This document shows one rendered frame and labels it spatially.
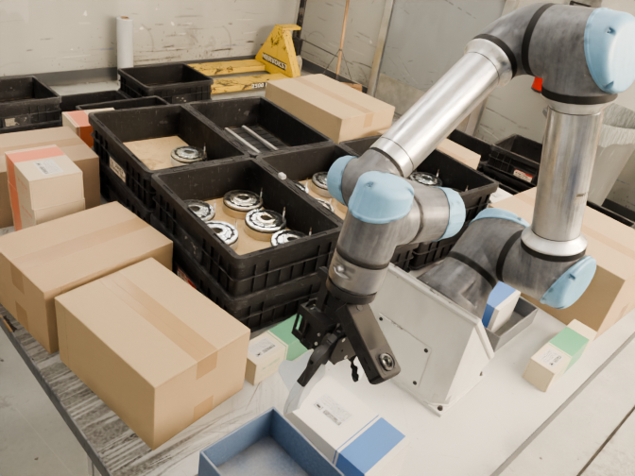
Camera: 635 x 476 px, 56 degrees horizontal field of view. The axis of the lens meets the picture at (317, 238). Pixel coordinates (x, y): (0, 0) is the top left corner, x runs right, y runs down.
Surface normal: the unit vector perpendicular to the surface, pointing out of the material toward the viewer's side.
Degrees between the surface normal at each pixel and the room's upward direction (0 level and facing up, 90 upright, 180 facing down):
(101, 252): 0
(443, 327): 90
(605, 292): 90
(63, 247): 0
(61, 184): 90
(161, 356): 0
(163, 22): 90
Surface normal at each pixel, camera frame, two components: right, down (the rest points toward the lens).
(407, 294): -0.69, 0.29
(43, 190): 0.65, 0.49
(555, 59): -0.80, 0.40
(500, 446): 0.16, -0.84
